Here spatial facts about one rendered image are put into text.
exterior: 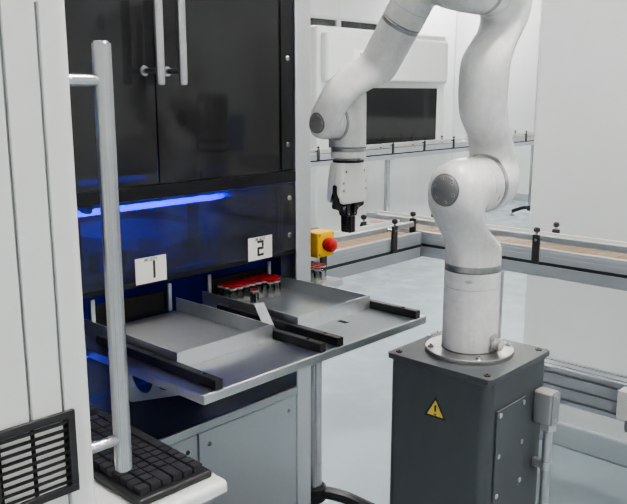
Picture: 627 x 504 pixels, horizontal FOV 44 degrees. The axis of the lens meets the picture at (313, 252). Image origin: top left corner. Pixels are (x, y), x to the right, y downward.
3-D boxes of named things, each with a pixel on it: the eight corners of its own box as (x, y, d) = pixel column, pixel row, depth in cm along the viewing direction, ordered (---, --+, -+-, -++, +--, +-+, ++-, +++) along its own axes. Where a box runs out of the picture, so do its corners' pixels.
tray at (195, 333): (84, 334, 175) (83, 319, 175) (177, 310, 194) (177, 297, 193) (177, 370, 153) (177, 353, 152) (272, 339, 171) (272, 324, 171)
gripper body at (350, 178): (349, 154, 191) (349, 199, 194) (322, 156, 184) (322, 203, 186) (374, 155, 186) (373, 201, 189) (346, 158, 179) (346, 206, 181)
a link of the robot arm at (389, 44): (383, 29, 159) (320, 148, 175) (427, 33, 171) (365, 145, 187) (355, 6, 163) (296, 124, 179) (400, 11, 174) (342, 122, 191)
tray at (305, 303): (202, 304, 200) (202, 291, 199) (274, 286, 218) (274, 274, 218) (297, 331, 177) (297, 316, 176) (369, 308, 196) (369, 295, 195)
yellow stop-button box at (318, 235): (299, 255, 222) (299, 230, 220) (316, 251, 227) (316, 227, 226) (318, 258, 217) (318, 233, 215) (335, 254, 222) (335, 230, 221)
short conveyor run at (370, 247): (287, 294, 225) (287, 240, 221) (251, 285, 235) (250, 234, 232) (424, 258, 274) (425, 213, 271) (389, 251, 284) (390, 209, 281)
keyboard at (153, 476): (17, 429, 143) (16, 417, 143) (86, 407, 153) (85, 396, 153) (138, 509, 116) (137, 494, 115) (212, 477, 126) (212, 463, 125)
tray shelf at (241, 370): (65, 347, 172) (64, 339, 172) (287, 289, 222) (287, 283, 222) (203, 405, 140) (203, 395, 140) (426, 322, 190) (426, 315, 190)
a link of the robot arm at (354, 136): (348, 148, 178) (373, 146, 185) (348, 90, 176) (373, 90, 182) (321, 147, 184) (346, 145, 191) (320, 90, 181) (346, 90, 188)
